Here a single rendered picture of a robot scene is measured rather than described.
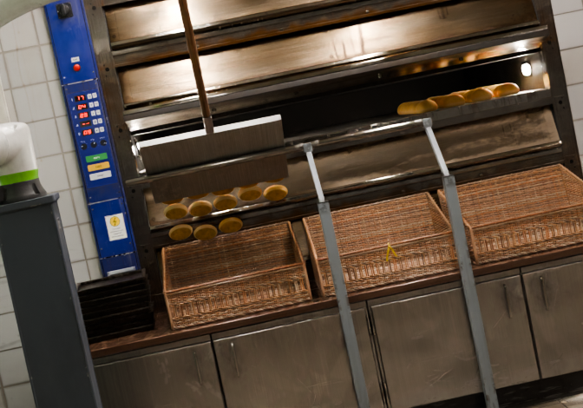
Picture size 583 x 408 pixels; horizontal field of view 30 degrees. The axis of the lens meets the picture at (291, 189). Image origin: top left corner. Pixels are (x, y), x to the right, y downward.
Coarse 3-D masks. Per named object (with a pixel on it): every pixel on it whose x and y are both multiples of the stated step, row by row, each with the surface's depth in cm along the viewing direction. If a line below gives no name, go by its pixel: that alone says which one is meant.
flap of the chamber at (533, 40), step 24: (456, 48) 449; (480, 48) 449; (504, 48) 457; (528, 48) 467; (336, 72) 447; (360, 72) 447; (384, 72) 455; (408, 72) 464; (240, 96) 445; (264, 96) 451; (288, 96) 461; (144, 120) 447; (168, 120) 456
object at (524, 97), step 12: (516, 96) 466; (528, 96) 467; (540, 96) 467; (456, 108) 465; (468, 108) 465; (480, 108) 466; (492, 108) 466; (396, 120) 464; (408, 120) 464; (432, 120) 465; (336, 132) 463; (348, 132) 463; (288, 144) 462
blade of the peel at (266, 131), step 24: (264, 120) 414; (144, 144) 411; (168, 144) 412; (192, 144) 414; (216, 144) 417; (240, 144) 420; (264, 144) 423; (168, 168) 423; (216, 168) 429; (240, 168) 432; (264, 168) 435; (168, 192) 435; (192, 192) 438
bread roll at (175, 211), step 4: (172, 204) 445; (176, 204) 444; (180, 204) 445; (168, 208) 444; (172, 208) 443; (176, 208) 443; (180, 208) 444; (184, 208) 444; (164, 212) 445; (168, 212) 444; (172, 212) 444; (176, 212) 444; (180, 212) 445; (184, 212) 445; (168, 216) 445; (172, 216) 445; (176, 216) 445; (180, 216) 446
